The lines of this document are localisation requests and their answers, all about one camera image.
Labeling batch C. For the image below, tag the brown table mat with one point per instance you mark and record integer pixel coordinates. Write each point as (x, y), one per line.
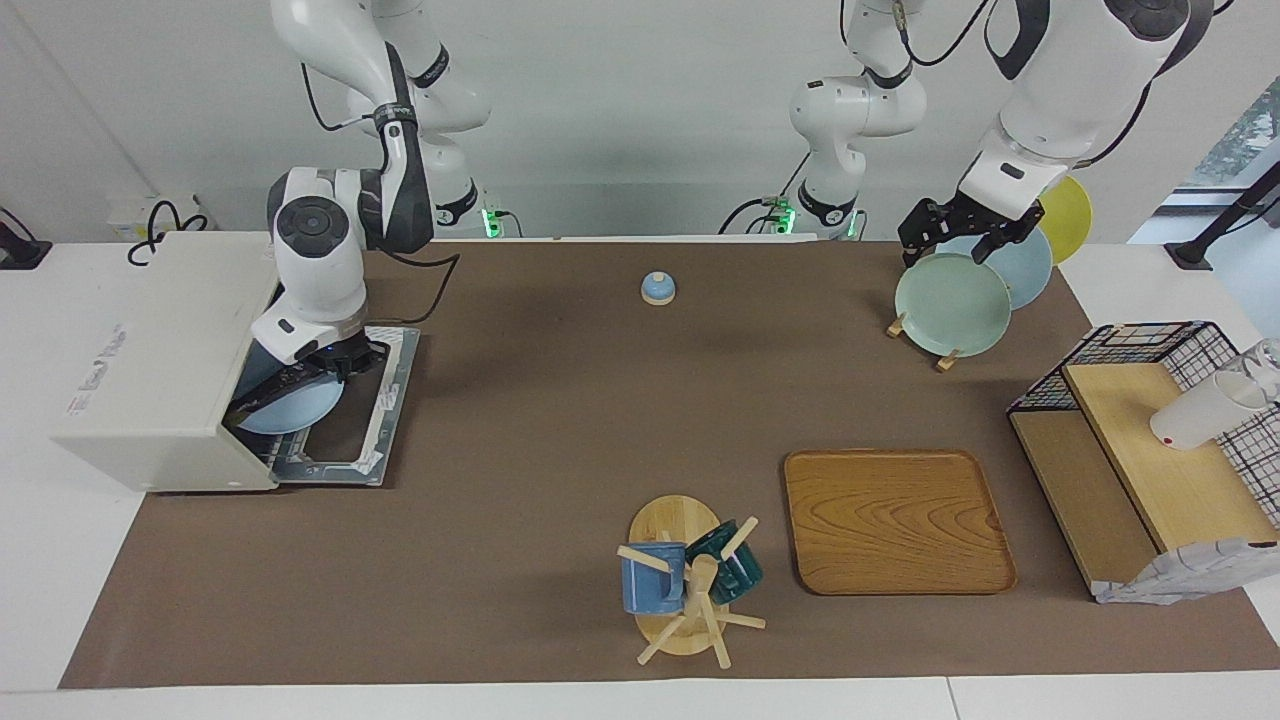
(600, 450)

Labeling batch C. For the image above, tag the wooden mug tree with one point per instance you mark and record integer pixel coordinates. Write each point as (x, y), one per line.
(672, 520)

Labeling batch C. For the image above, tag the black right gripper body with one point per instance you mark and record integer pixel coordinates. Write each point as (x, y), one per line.
(350, 358)

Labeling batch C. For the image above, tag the yellow plate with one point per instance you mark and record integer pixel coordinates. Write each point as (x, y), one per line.
(1070, 215)

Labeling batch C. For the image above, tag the white marbled sheet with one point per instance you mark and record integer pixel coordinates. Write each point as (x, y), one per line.
(1180, 575)

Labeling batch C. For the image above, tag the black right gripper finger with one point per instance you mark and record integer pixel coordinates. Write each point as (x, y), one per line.
(322, 376)

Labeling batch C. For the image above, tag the dark green mug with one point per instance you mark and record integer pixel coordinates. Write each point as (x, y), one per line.
(735, 570)

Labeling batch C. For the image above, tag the pale green plate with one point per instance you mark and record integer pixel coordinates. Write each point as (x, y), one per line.
(950, 305)

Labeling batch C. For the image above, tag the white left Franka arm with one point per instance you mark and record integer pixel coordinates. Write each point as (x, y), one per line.
(1080, 80)

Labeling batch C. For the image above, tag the dark purple eggplant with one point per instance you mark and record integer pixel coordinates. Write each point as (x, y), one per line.
(275, 395)

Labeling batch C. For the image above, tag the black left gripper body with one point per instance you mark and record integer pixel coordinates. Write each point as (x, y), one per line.
(965, 220)

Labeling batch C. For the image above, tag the beige toaster oven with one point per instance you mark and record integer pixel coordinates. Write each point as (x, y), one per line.
(150, 340)

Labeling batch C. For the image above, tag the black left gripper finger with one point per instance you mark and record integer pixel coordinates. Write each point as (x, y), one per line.
(912, 238)
(922, 212)

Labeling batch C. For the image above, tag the white cup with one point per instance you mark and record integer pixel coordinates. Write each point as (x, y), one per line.
(1200, 415)

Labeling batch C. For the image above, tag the wooden plate rack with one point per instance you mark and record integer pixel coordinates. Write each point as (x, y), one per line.
(947, 360)

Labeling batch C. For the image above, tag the blue mug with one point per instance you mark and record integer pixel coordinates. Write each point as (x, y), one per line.
(645, 585)

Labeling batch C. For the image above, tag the wooden serving tray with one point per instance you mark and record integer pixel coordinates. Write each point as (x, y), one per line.
(890, 520)

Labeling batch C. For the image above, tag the black desk clamp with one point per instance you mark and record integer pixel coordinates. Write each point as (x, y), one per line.
(20, 250)

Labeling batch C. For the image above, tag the wooden shelf box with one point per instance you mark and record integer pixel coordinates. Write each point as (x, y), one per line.
(1170, 470)

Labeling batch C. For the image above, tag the light blue plate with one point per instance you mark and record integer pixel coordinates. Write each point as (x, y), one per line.
(1030, 270)
(290, 415)

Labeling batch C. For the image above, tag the clear drinking glass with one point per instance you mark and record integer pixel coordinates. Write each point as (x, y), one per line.
(1265, 360)

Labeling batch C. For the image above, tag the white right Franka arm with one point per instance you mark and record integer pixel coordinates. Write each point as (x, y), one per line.
(320, 260)

